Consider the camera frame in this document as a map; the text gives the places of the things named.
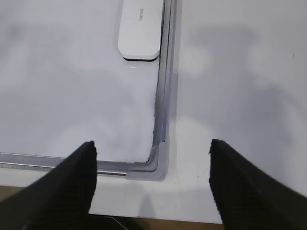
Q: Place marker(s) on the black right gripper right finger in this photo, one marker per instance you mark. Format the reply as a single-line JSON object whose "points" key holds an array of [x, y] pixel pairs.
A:
{"points": [[249, 199]]}

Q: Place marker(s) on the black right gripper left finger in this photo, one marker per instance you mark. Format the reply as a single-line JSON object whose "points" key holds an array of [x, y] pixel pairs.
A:
{"points": [[60, 200]]}

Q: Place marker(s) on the white rectangular board eraser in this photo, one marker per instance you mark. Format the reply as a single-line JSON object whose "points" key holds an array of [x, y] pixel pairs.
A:
{"points": [[140, 29]]}

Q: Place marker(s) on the white board with aluminium frame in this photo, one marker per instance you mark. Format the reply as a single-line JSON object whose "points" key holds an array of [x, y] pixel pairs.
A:
{"points": [[63, 82]]}

